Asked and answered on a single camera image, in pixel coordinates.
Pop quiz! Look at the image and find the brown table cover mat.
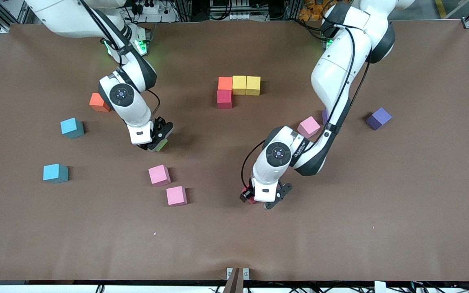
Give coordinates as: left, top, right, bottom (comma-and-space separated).
0, 20, 469, 282

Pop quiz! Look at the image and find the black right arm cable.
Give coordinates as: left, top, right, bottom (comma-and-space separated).
78, 0, 161, 119

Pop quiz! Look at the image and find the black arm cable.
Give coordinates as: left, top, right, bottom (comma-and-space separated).
241, 24, 371, 190
78, 0, 161, 119

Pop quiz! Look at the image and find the yellow foam cube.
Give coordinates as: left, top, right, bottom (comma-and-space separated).
246, 76, 261, 96
232, 75, 247, 96

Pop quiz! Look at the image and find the pile of orange objects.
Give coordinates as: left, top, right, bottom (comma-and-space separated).
299, 0, 329, 22

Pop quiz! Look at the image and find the pink foam cube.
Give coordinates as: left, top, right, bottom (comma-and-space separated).
148, 164, 171, 187
297, 116, 321, 139
166, 186, 188, 207

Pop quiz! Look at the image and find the small metal bracket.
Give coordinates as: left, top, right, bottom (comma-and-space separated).
226, 267, 250, 280

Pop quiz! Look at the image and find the white power strip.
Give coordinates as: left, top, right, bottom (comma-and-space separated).
131, 0, 178, 23
209, 11, 260, 21

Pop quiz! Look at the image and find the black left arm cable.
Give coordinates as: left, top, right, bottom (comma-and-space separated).
241, 24, 371, 190

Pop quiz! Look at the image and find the blue foam cube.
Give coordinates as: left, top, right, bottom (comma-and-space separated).
43, 164, 69, 184
60, 118, 85, 139

